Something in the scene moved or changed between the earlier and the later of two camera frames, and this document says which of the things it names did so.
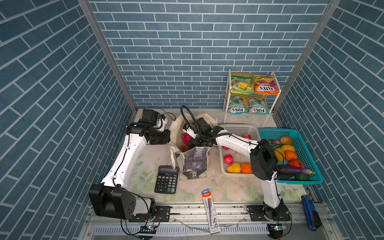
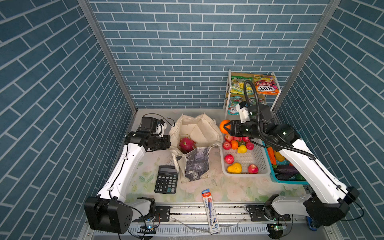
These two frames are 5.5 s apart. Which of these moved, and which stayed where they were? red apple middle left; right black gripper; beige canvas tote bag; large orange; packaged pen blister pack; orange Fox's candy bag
Moved: large orange; right black gripper
Stayed: packaged pen blister pack; orange Fox's candy bag; beige canvas tote bag; red apple middle left
